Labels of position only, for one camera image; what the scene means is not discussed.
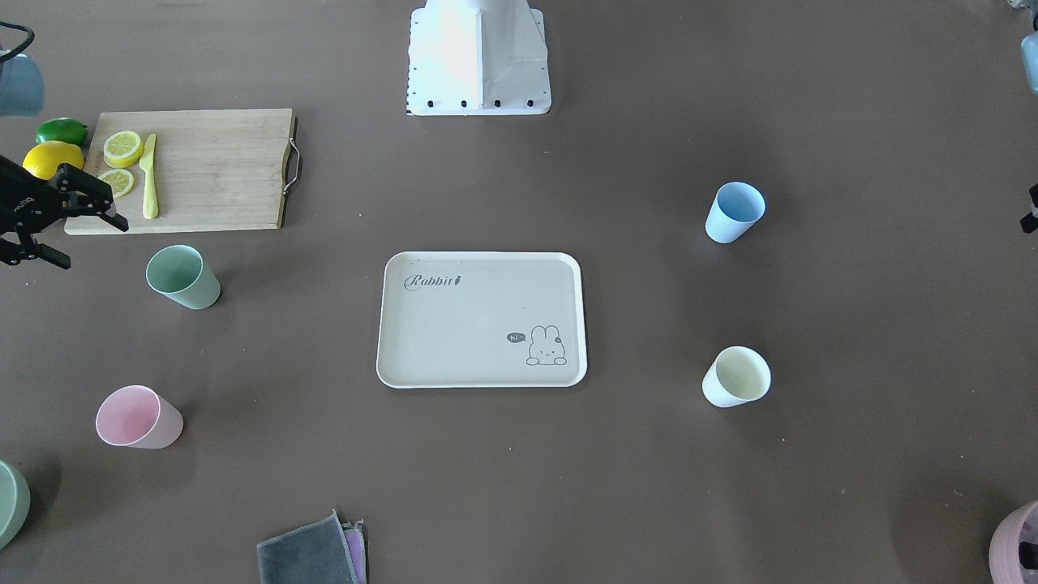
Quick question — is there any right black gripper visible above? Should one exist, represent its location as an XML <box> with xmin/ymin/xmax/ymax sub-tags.
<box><xmin>1</xmin><ymin>157</ymin><xmax>129</xmax><ymax>270</ymax></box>

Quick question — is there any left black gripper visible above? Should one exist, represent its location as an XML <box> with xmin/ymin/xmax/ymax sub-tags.
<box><xmin>1019</xmin><ymin>184</ymin><xmax>1038</xmax><ymax>234</ymax></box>

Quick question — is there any green cup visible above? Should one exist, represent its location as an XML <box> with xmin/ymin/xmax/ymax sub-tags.
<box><xmin>145</xmin><ymin>244</ymin><xmax>222</xmax><ymax>310</ymax></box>

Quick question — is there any blue cup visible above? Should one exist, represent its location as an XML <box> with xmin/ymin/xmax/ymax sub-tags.
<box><xmin>705</xmin><ymin>182</ymin><xmax>766</xmax><ymax>244</ymax></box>

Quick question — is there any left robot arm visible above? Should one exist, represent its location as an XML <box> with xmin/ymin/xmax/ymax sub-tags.
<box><xmin>1006</xmin><ymin>0</ymin><xmax>1037</xmax><ymax>234</ymax></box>

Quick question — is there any cream rabbit tray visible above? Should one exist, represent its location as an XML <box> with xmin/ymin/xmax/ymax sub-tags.
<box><xmin>375</xmin><ymin>251</ymin><xmax>588</xmax><ymax>389</ymax></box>

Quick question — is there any lemon slice lower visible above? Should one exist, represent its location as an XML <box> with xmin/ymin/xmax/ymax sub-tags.
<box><xmin>97</xmin><ymin>169</ymin><xmax>135</xmax><ymax>199</ymax></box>

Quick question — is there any lemon slice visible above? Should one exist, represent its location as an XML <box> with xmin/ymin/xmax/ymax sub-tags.
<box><xmin>97</xmin><ymin>169</ymin><xmax>135</xmax><ymax>199</ymax></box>
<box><xmin>101</xmin><ymin>131</ymin><xmax>145</xmax><ymax>169</ymax></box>

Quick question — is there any whole lemon near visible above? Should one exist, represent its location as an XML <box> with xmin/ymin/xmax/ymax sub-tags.
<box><xmin>22</xmin><ymin>140</ymin><xmax>85</xmax><ymax>180</ymax></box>

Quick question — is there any yellow plastic knife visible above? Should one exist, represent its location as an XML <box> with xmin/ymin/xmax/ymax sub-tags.
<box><xmin>138</xmin><ymin>134</ymin><xmax>160</xmax><ymax>221</ymax></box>

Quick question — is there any lemon slice upper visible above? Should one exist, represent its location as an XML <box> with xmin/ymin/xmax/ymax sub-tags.
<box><xmin>101</xmin><ymin>131</ymin><xmax>145</xmax><ymax>169</ymax></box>

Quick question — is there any green lime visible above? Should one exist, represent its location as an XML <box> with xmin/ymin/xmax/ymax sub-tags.
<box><xmin>36</xmin><ymin>118</ymin><xmax>89</xmax><ymax>147</ymax></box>

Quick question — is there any bamboo cutting board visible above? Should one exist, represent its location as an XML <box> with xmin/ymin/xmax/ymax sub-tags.
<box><xmin>84</xmin><ymin>108</ymin><xmax>296</xmax><ymax>234</ymax></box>

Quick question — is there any pink cup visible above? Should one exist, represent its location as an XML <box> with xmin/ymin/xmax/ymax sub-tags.
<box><xmin>94</xmin><ymin>385</ymin><xmax>184</xmax><ymax>449</ymax></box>

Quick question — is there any green bowl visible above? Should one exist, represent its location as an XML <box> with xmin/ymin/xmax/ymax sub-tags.
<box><xmin>0</xmin><ymin>461</ymin><xmax>31</xmax><ymax>548</ymax></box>

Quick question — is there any cream white cup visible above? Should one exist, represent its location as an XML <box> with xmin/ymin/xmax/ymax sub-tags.
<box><xmin>701</xmin><ymin>346</ymin><xmax>774</xmax><ymax>408</ymax></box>

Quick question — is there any pink bowl with ice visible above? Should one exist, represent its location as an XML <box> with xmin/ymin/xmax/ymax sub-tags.
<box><xmin>989</xmin><ymin>501</ymin><xmax>1037</xmax><ymax>583</ymax></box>

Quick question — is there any grey folded cloth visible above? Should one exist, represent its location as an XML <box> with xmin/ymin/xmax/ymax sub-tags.
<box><xmin>256</xmin><ymin>513</ymin><xmax>355</xmax><ymax>583</ymax></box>

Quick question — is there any purple folded cloth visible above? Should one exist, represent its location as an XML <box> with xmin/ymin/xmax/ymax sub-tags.
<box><xmin>342</xmin><ymin>520</ymin><xmax>368</xmax><ymax>584</ymax></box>

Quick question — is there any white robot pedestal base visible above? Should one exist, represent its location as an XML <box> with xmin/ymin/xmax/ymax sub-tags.
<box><xmin>405</xmin><ymin>1</ymin><xmax>552</xmax><ymax>116</ymax></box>

